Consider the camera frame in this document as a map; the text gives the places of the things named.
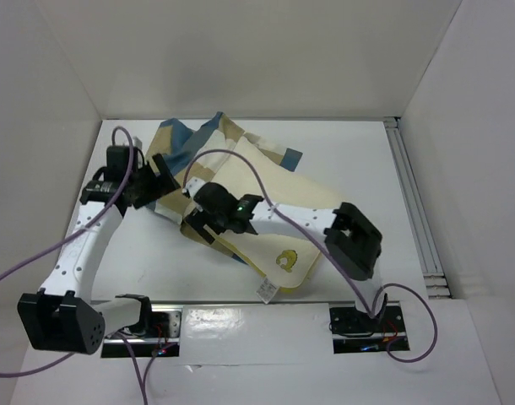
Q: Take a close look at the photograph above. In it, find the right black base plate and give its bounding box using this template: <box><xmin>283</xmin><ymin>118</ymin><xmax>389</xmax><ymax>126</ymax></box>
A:
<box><xmin>329</xmin><ymin>305</ymin><xmax>406</xmax><ymax>338</ymax></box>

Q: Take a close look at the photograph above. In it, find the aluminium rail right side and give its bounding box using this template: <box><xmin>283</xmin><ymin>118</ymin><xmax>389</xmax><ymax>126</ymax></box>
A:
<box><xmin>383</xmin><ymin>117</ymin><xmax>452</xmax><ymax>300</ymax></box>

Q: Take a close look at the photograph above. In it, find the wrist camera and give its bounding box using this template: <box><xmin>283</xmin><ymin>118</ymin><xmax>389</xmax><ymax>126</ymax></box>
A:
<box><xmin>104</xmin><ymin>145</ymin><xmax>143</xmax><ymax>180</ymax></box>
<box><xmin>193</xmin><ymin>182</ymin><xmax>238</xmax><ymax>214</ymax></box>

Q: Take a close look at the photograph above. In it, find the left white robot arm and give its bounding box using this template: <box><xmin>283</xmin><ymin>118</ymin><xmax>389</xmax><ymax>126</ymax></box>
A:
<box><xmin>17</xmin><ymin>146</ymin><xmax>180</xmax><ymax>354</ymax></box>

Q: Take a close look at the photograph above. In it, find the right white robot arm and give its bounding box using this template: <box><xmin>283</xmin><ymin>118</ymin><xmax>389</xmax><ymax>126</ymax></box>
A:
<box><xmin>185</xmin><ymin>194</ymin><xmax>388</xmax><ymax>331</ymax></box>

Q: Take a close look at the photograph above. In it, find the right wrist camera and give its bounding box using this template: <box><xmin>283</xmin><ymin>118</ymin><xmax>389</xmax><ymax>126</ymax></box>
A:
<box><xmin>193</xmin><ymin>182</ymin><xmax>238</xmax><ymax>214</ymax></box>

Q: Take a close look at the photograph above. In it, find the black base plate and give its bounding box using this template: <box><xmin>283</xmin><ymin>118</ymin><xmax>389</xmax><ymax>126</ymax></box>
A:
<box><xmin>329</xmin><ymin>305</ymin><xmax>406</xmax><ymax>338</ymax></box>
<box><xmin>106</xmin><ymin>309</ymin><xmax>182</xmax><ymax>342</ymax></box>

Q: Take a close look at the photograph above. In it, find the blue beige patchwork pillowcase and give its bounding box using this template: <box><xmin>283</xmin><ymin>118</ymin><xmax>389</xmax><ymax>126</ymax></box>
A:
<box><xmin>146</xmin><ymin>111</ymin><xmax>303</xmax><ymax>245</ymax></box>

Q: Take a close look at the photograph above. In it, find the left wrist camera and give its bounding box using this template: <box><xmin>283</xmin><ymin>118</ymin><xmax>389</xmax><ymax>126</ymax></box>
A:
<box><xmin>104</xmin><ymin>145</ymin><xmax>143</xmax><ymax>180</ymax></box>

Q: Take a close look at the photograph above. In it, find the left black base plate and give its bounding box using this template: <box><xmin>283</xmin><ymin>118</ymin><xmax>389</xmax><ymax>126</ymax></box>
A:
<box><xmin>106</xmin><ymin>309</ymin><xmax>182</xmax><ymax>342</ymax></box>

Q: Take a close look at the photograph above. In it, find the cream pillow with yellow edge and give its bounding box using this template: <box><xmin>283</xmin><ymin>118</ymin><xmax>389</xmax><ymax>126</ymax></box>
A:
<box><xmin>183</xmin><ymin>130</ymin><xmax>342</xmax><ymax>289</ymax></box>

